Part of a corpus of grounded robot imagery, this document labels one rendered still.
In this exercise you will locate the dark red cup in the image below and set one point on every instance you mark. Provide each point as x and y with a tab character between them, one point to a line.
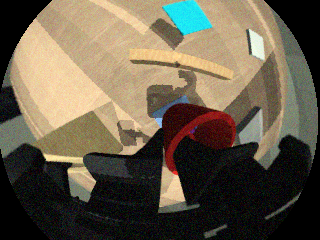
214	128

